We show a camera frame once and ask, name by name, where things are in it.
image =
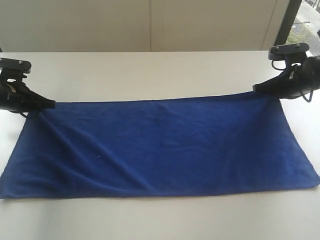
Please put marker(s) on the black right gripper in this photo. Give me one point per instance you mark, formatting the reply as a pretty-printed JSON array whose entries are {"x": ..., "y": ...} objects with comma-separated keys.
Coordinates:
[{"x": 296, "y": 81}]

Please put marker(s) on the blue towel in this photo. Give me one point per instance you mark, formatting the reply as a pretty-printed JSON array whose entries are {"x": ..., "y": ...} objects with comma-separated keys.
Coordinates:
[{"x": 199, "y": 146}]

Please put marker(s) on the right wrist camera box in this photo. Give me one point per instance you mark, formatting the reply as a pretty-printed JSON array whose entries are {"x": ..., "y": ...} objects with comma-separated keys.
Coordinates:
[{"x": 294, "y": 53}]

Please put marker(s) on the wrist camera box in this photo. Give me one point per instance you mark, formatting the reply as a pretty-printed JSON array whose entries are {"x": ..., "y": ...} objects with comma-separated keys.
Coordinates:
[
  {"x": 294, "y": 53},
  {"x": 13, "y": 69}
]

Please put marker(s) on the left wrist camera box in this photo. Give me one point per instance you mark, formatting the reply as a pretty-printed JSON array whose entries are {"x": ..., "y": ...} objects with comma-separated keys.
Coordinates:
[{"x": 13, "y": 69}]

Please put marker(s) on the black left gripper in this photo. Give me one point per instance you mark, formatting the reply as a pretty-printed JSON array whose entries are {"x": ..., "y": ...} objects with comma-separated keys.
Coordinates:
[{"x": 16, "y": 97}]

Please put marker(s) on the dark window frame post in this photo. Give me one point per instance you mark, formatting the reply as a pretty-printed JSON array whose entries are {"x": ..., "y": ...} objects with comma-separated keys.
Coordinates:
[{"x": 287, "y": 22}]

